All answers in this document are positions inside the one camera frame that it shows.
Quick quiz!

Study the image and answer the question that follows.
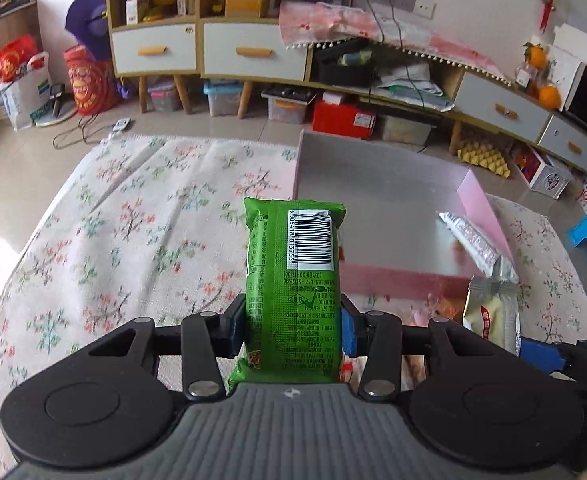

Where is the pink cardboard box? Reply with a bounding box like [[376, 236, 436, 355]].
[[293, 129, 514, 318]]

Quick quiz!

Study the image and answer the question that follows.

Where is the clear storage box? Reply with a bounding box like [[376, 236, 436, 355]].
[[145, 79, 183, 114]]

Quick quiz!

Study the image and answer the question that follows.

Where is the red plastic bag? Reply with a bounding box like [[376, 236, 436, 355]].
[[0, 35, 40, 84]]

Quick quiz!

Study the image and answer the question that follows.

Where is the orange latched storage box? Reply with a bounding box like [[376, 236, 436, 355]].
[[265, 91, 313, 126]]

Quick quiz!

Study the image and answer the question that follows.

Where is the white shopping bag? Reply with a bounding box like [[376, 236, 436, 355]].
[[0, 51, 55, 132]]

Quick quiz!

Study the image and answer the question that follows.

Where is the cream white snack packet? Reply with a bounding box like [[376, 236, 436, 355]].
[[462, 255, 523, 357]]

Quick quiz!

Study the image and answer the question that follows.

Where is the wide white drawer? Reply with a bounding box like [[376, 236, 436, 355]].
[[202, 21, 309, 82]]

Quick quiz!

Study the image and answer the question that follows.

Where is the blue lidded storage bin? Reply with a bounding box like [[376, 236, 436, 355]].
[[202, 81, 248, 118]]

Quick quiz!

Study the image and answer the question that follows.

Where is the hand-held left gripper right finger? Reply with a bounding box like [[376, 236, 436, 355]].
[[340, 296, 480, 402]]

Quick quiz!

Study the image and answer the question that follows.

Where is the orange fruit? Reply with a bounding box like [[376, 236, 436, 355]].
[[537, 84, 563, 111], [523, 42, 547, 70]]

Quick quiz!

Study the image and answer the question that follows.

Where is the small grey drawer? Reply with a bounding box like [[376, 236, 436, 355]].
[[538, 116, 587, 172]]

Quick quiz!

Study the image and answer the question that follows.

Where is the silver snack packet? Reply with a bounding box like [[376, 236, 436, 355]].
[[437, 210, 520, 283]]

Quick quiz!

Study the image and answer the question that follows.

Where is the white printed carton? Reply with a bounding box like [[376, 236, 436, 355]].
[[515, 144, 574, 199]]

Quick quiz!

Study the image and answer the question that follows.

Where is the narrow white drawer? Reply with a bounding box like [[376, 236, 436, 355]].
[[111, 24, 198, 77]]

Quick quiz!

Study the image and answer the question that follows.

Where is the low wooden cabinet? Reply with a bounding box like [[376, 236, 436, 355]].
[[308, 35, 587, 177]]

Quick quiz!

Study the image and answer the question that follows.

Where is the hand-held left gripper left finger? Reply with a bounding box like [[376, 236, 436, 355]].
[[86, 294, 248, 402]]

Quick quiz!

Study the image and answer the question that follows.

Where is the black floor cable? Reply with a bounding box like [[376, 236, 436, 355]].
[[52, 110, 124, 151]]

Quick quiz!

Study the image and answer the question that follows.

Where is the tall wooden shelf cabinet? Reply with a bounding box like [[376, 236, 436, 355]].
[[104, 0, 315, 116]]

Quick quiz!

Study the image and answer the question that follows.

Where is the green snack packet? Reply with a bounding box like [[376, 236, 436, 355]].
[[228, 196, 349, 395]]

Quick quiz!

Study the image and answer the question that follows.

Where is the white foam box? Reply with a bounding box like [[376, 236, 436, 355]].
[[552, 22, 587, 70]]

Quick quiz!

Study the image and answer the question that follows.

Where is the pink tasselled cloth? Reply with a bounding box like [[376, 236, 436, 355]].
[[278, 0, 513, 87]]

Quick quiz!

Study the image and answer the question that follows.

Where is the floral blanket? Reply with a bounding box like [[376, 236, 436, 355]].
[[0, 132, 587, 480]]

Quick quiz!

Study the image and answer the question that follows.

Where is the clear bin under cabinet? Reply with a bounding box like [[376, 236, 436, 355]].
[[377, 114, 435, 144]]

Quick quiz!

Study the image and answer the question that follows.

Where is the red fabric bag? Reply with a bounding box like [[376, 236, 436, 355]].
[[64, 45, 123, 117]]

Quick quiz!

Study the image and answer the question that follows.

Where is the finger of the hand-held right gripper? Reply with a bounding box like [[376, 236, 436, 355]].
[[520, 338, 587, 387]]

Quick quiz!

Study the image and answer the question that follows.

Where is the large grey drawer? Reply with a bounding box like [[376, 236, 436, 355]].
[[454, 71, 550, 134]]

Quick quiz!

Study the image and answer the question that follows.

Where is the red box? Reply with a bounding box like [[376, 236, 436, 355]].
[[312, 100, 377, 142]]

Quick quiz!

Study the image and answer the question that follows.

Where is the yellow egg tray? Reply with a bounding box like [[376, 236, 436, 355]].
[[455, 139, 515, 179]]

